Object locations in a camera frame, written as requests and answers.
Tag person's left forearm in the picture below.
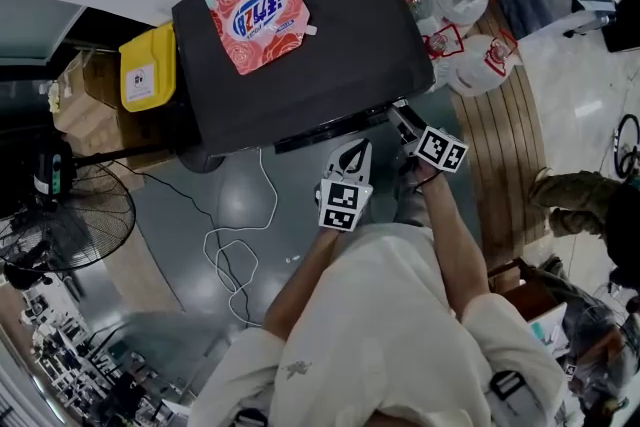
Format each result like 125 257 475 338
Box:
262 228 346 341

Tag white crumpled rag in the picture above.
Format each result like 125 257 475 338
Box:
47 82 66 114

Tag white cable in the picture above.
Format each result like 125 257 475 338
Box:
203 147 279 329

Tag black standing fan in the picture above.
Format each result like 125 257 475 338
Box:
0 134 226 274

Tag teal glass partition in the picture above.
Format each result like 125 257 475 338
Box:
0 0 89 66

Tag person's right forearm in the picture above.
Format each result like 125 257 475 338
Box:
417 174 494 321

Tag black coiled hose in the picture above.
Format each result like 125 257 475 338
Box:
613 113 640 179

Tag white box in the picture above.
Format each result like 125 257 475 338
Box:
524 302 571 356

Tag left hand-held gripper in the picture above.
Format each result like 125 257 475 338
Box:
314 138 375 233

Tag yellow lidded black bin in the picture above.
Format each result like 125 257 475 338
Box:
118 23 179 113

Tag wooden slatted platform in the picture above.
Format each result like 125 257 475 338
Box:
449 4 546 266

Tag stacked flat cardboard boxes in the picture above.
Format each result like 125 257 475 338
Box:
52 52 176 174

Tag person's right hand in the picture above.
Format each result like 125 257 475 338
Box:
399 157 441 189

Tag black cabinet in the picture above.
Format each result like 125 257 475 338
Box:
602 0 640 54

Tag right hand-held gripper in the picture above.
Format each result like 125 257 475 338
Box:
387 106 470 174

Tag black cable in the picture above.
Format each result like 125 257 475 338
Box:
112 162 259 324

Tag person's white shirt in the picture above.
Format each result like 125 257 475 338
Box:
187 222 569 427

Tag person's grey trousers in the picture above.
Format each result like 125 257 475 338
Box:
392 164 436 229

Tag black washing machine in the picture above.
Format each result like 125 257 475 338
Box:
171 0 435 155

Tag brown wooden chair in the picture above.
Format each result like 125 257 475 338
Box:
487 257 561 316

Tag pink detergent pouch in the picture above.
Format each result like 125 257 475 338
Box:
202 0 320 76

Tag grey strap with black buckle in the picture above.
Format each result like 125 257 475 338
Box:
487 370 529 409
234 407 271 427

